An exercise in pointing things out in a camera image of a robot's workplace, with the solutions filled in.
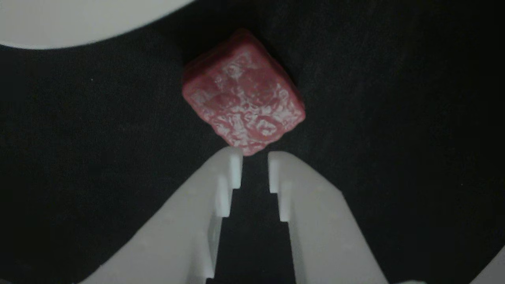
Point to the red cube toy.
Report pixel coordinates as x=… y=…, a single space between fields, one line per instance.
x=244 y=94

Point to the black desk mat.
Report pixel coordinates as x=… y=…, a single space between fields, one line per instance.
x=394 y=118

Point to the white bowl with navy band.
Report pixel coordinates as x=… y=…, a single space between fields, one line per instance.
x=59 y=19

